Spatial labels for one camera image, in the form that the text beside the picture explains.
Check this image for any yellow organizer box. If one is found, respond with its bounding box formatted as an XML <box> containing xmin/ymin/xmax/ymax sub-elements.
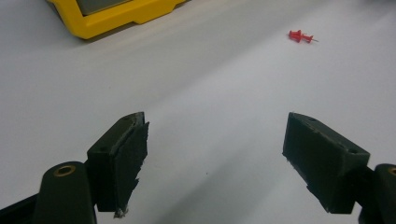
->
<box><xmin>46</xmin><ymin>0</ymin><xmax>188</xmax><ymax>40</ymax></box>

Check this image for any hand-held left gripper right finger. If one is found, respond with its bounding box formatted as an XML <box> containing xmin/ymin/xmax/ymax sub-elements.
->
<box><xmin>282</xmin><ymin>111</ymin><xmax>372</xmax><ymax>215</ymax></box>

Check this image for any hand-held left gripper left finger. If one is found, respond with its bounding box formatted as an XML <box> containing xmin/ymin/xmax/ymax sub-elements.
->
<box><xmin>86</xmin><ymin>111</ymin><xmax>150</xmax><ymax>218</ymax></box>

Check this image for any red push pin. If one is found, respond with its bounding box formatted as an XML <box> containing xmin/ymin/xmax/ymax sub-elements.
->
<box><xmin>288</xmin><ymin>29</ymin><xmax>319</xmax><ymax>44</ymax></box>

